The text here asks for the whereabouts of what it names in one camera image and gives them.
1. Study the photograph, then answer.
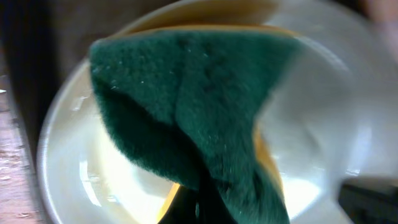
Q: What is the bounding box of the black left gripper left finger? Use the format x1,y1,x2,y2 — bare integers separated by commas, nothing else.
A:
157,183,197,224

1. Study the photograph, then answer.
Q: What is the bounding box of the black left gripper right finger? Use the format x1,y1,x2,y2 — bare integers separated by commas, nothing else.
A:
198,174,237,224

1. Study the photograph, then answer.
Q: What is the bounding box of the green and yellow sponge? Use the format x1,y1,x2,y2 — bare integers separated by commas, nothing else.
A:
89,27,300,223

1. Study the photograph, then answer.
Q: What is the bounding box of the light grey plate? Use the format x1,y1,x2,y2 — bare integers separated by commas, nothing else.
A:
38,1,397,223

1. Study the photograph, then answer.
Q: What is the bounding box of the large dark serving tray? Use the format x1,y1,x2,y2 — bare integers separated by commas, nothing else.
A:
1,0,169,223

